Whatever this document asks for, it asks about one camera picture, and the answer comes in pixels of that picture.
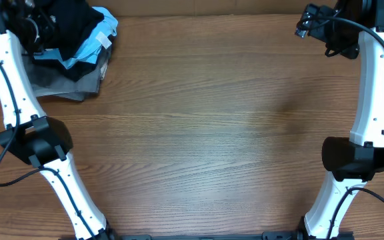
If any black t-shirt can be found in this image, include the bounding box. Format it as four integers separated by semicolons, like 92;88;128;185
35;0;104;61

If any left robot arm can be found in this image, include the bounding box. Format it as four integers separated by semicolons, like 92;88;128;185
0;1;117;239

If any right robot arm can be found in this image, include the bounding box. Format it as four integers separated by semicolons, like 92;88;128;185
292;0;384;239

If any grey folded garment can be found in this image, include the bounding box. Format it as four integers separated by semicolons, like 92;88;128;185
22;47;112;101

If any light blue printed t-shirt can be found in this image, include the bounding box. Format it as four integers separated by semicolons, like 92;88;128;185
33;7;118;69

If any black garment in pile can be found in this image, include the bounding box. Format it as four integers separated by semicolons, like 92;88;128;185
48;60;97;82

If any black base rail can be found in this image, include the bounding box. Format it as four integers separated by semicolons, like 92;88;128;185
90;231;319;240

